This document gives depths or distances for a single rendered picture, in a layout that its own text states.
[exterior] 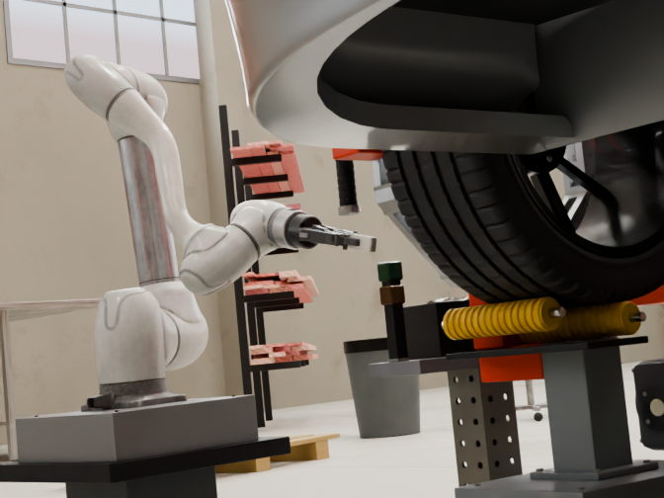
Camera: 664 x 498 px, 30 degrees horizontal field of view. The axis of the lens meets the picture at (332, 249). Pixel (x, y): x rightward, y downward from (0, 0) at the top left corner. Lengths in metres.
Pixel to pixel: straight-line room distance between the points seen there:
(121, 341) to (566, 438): 1.10
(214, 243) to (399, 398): 4.26
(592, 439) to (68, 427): 1.15
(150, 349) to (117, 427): 0.31
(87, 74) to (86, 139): 8.41
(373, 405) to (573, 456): 4.72
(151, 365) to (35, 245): 8.13
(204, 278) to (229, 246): 0.09
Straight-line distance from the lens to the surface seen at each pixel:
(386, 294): 2.61
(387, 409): 6.89
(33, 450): 2.89
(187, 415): 2.73
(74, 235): 11.19
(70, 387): 11.03
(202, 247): 2.71
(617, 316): 2.16
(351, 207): 2.43
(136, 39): 12.00
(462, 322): 2.24
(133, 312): 2.87
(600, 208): 2.46
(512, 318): 2.16
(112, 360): 2.87
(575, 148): 2.56
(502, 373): 2.32
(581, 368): 2.19
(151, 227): 3.09
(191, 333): 3.04
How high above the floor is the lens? 0.47
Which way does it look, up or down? 5 degrees up
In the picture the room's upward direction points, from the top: 5 degrees counter-clockwise
